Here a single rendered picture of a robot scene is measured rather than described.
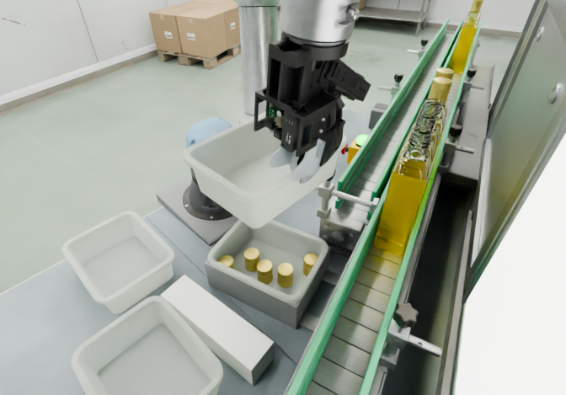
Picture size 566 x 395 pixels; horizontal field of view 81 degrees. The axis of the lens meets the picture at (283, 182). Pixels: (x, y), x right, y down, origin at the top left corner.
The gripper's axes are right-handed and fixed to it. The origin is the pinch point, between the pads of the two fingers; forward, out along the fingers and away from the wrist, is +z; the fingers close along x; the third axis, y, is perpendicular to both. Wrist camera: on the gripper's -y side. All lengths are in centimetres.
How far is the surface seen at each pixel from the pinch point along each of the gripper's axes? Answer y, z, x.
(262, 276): 1.7, 31.7, -4.9
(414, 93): -93, 25, -16
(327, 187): -14.2, 14.2, -2.9
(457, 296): -21.4, 28.1, 27.9
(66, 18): -97, 90, -372
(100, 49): -122, 127, -374
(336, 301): 6.0, 12.7, 13.1
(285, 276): -0.9, 30.0, -0.8
